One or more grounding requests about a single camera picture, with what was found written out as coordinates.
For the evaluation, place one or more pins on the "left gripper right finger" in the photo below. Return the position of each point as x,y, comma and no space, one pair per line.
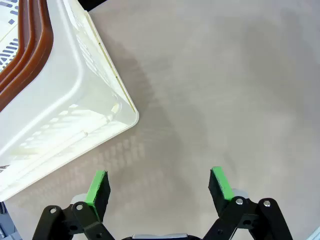
220,192

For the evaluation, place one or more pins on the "white basket brown rim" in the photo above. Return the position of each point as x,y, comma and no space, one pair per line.
62,87

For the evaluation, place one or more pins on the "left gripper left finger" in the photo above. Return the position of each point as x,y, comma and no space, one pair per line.
97,200

